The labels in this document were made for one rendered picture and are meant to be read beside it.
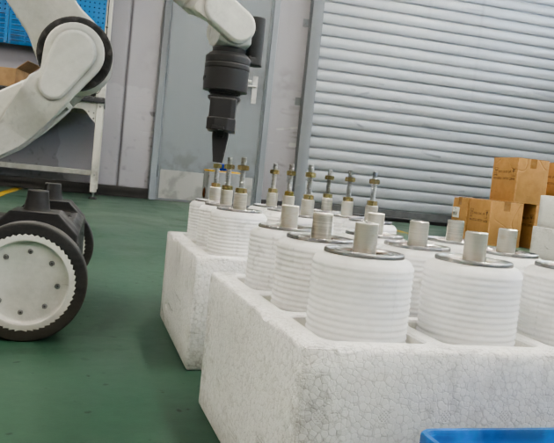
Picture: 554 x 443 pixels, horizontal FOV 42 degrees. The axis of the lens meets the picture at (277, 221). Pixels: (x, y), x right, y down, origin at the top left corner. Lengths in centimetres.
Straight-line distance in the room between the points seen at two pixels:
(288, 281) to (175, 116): 559
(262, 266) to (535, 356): 34
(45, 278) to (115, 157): 505
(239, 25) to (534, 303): 83
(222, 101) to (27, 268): 47
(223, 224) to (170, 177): 515
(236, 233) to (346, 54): 554
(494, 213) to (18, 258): 399
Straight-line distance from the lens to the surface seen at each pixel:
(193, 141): 632
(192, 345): 113
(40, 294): 126
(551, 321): 76
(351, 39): 668
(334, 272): 64
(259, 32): 145
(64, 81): 142
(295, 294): 75
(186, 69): 635
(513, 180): 501
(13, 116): 146
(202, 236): 128
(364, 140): 663
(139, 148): 629
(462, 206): 529
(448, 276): 69
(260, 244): 86
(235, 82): 139
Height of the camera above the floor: 32
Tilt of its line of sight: 4 degrees down
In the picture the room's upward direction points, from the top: 6 degrees clockwise
